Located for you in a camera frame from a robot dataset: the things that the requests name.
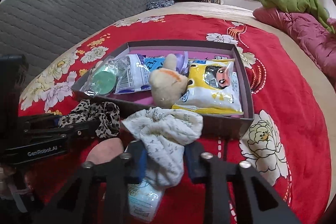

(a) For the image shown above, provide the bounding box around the green pad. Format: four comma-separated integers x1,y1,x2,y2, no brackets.
80,57,123,96

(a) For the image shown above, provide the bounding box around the dark shallow cardboard box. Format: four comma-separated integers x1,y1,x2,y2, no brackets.
71,40,254,139

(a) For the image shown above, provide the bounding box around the red floral blanket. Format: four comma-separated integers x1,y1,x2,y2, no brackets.
18,13,332,224

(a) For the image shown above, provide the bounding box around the yellow white wet wipes pack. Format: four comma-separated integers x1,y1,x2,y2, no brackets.
172,59,243,115

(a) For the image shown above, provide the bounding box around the white floral cloth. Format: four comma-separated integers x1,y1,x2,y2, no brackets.
121,107,203,188

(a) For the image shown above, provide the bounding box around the green blanket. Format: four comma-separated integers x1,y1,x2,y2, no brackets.
259,0,335,34

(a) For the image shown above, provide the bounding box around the pink crumpled quilt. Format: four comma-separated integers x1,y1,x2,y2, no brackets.
253,7,335,85

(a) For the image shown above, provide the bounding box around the leopard print scarf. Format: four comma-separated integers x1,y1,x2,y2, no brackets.
58,100,120,138

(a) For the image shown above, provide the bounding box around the blue white plastic packet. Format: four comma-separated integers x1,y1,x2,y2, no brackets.
114,54,151,94

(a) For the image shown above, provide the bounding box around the grey quilted headboard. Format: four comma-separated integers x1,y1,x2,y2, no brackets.
1,0,159,82

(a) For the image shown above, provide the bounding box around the cream plush duck purple bow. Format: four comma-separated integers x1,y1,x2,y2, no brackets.
149,53,188,109

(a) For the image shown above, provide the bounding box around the blue patterned cloth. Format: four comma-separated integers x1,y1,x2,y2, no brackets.
146,0,175,11

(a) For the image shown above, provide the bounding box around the person's hand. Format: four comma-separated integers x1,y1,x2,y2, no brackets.
0,137,125,201

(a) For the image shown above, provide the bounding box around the light green tissue pack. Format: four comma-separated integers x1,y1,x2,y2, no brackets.
127,180,165,223

